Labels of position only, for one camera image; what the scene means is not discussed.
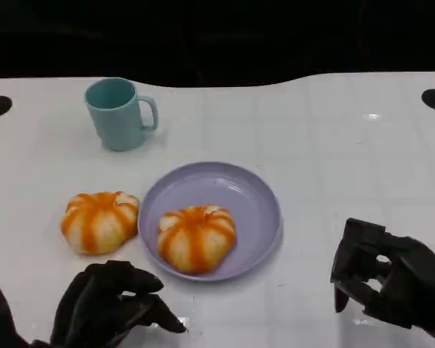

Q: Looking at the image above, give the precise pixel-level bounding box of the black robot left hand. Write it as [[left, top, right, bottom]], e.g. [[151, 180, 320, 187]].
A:
[[50, 260, 188, 348]]

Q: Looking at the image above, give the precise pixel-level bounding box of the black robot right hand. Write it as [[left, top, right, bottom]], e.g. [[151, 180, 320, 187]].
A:
[[329, 217, 435, 342]]

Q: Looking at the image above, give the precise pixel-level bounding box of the orange and white bread roll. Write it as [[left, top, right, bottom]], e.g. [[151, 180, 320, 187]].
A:
[[59, 191, 140, 256], [156, 204, 237, 276]]

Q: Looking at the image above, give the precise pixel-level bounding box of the lilac plate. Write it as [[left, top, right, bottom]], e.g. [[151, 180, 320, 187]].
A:
[[137, 161, 285, 283]]

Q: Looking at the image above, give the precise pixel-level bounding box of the pale green mug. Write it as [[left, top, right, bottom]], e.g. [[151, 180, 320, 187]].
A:
[[84, 77, 160, 152]]

